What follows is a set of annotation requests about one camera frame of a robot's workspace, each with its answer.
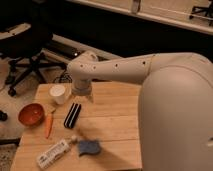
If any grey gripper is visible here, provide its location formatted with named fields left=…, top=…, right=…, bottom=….
left=70, top=79, right=94, bottom=103

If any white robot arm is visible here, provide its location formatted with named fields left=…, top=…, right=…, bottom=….
left=67, top=52, right=213, bottom=171

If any black and white striped block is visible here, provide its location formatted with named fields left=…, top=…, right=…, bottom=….
left=64, top=103, right=81, bottom=129

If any white paper cup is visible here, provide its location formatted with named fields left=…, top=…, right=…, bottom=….
left=49, top=84, right=66, bottom=105

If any orange carrot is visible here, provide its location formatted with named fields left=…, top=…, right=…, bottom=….
left=45, top=109, right=56, bottom=139

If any orange bowl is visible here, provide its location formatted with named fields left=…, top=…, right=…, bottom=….
left=18, top=103, right=45, bottom=127

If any white bottle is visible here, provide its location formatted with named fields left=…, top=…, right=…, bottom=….
left=36, top=135, right=78, bottom=170

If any black object left edge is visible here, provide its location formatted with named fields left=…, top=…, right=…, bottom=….
left=0, top=110, right=8, bottom=121

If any black office chair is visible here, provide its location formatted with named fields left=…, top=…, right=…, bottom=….
left=0, top=0, right=66, bottom=96

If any black chair base far right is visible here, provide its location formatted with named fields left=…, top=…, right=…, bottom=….
left=189, top=0, right=213, bottom=26

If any black cable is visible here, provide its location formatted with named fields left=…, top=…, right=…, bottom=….
left=52, top=57, right=76, bottom=84

